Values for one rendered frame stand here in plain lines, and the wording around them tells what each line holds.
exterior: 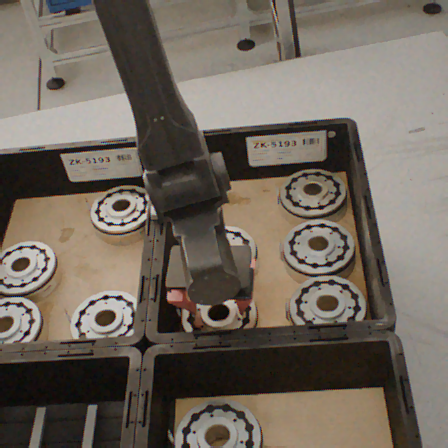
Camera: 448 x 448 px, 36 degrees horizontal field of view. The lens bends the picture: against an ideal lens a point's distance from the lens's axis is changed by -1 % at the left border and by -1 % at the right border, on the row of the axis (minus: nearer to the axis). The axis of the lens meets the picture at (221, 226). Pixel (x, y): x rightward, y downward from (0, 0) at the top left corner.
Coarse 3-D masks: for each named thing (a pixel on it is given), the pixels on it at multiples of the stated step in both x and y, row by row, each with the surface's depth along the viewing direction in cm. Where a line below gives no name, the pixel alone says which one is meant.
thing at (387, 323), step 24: (312, 120) 108; (336, 120) 107; (360, 144) 102; (360, 168) 99; (360, 192) 96; (384, 264) 86; (384, 288) 84; (384, 312) 81; (168, 336) 83; (192, 336) 82; (216, 336) 82; (240, 336) 81; (264, 336) 81; (288, 336) 81
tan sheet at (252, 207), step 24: (240, 192) 113; (264, 192) 112; (240, 216) 109; (264, 216) 109; (264, 240) 105; (264, 264) 102; (360, 264) 100; (264, 288) 99; (288, 288) 98; (360, 288) 97; (264, 312) 96; (288, 312) 95
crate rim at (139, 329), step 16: (48, 144) 112; (64, 144) 111; (80, 144) 111; (96, 144) 110; (112, 144) 110; (128, 144) 110; (144, 240) 94; (144, 256) 92; (144, 272) 90; (144, 288) 88; (144, 304) 87; (144, 320) 85; (112, 336) 84; (128, 336) 83; (144, 336) 84; (0, 352) 84
